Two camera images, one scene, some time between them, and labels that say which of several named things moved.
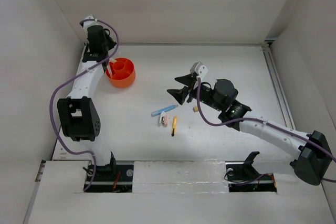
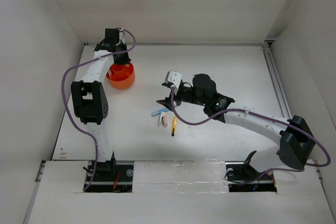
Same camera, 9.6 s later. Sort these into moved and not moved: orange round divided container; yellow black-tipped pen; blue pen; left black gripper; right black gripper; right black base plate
Moved: left black gripper; right black gripper
Not moved: blue pen; orange round divided container; yellow black-tipped pen; right black base plate
